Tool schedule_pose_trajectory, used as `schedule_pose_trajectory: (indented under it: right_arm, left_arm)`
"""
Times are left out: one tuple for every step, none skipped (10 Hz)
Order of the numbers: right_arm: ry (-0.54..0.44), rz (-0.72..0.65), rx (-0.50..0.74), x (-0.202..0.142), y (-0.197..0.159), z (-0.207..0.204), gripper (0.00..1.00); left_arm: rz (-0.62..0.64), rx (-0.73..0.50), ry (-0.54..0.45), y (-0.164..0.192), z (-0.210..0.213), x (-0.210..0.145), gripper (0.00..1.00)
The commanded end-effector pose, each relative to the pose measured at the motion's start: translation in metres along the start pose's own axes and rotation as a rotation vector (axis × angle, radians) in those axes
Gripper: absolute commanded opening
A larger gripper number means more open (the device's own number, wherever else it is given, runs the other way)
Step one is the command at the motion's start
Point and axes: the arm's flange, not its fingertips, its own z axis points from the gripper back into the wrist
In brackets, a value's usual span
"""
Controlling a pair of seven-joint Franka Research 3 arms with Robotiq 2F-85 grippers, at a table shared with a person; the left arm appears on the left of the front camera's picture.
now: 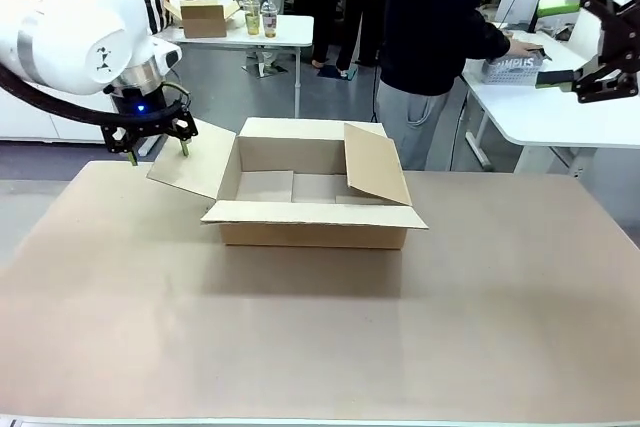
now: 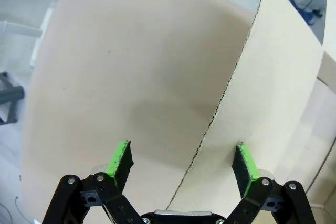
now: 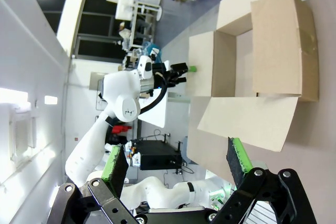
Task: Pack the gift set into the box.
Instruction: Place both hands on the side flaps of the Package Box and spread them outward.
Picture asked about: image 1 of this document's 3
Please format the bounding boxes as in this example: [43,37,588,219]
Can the clear cup red label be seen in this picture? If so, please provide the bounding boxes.
[260,0,280,40]

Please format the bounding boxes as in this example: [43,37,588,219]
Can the thin grey gripper cable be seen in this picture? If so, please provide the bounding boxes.
[162,80,194,112]

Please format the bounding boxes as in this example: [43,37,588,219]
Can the white cabinet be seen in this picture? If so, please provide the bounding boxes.
[0,81,151,157]

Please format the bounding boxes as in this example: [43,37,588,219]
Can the person's right hand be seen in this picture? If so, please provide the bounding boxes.
[503,34,546,61]

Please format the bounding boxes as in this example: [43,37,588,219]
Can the white plastic mesh basket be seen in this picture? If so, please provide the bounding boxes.
[480,54,547,86]

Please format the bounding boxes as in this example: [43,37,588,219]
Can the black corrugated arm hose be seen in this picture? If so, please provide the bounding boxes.
[0,64,182,127]

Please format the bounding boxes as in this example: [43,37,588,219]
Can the white curved desk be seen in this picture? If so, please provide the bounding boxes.
[459,21,640,179]

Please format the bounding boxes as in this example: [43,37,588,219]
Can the small open cardboard box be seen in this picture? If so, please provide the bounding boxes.
[164,0,242,40]

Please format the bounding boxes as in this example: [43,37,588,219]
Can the large brown cardboard box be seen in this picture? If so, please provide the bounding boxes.
[146,116,430,251]

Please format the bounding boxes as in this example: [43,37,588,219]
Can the white folding table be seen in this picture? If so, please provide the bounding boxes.
[158,13,315,119]

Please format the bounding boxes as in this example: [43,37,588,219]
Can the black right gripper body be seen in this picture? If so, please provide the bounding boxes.
[624,21,640,71]

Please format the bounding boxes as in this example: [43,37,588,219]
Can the clear cup yellow drink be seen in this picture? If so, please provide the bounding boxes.
[241,0,263,37]

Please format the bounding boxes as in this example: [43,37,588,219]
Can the bystander in black trousers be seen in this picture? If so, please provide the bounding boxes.
[305,0,381,79]

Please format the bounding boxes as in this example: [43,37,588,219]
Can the person in black sweatshirt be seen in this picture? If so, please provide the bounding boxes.
[374,0,512,172]

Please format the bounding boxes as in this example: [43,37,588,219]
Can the person's right forearm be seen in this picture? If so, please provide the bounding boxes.
[469,6,512,61]

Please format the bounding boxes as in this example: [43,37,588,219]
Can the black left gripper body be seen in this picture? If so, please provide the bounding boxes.
[102,85,184,141]

